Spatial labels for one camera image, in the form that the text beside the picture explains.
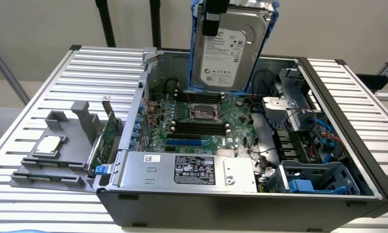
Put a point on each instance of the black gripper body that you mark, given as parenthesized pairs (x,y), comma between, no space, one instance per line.
(217,5)

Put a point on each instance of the silver disk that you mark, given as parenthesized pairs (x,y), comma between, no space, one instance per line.
(233,53)

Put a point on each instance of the grey-blue plastic disk bay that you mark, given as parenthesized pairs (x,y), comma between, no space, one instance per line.
(330,177)

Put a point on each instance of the black RAM slot bank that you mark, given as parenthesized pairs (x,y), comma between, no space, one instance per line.
(200,128)
(198,97)

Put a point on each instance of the CPU socket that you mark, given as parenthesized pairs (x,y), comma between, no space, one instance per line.
(205,112)

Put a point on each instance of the silver metal drive cage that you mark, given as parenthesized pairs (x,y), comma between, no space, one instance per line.
(287,102)

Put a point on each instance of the green motherboard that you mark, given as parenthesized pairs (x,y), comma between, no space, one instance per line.
(237,136)

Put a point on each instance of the blue expansion slot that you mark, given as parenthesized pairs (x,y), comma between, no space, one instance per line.
(184,142)

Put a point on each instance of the short black expansion slot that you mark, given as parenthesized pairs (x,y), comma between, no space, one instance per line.
(180,149)

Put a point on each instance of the copper chipset heatsink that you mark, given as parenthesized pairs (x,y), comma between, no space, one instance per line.
(226,152)

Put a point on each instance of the black box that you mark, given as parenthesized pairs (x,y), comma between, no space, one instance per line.
(373,82)

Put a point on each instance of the green graphics card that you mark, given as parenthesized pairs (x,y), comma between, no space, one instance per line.
(110,136)

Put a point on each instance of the grey parts rack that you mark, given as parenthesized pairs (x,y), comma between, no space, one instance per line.
(80,121)

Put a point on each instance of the silver power supply unit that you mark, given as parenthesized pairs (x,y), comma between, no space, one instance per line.
(168,172)

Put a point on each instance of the blue case latch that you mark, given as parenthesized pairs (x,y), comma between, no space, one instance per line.
(103,169)

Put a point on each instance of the silver CPU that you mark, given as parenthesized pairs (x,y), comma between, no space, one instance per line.
(51,145)

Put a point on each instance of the green RAM stick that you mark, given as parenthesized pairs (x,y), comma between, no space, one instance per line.
(46,177)
(51,163)

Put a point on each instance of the black open PC case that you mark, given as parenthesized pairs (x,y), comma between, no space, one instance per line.
(214,208)

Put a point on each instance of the black vertical post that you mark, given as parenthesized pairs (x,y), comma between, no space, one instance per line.
(155,23)
(107,23)

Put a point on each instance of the aluminium frame profile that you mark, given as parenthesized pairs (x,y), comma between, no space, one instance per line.
(6,70)

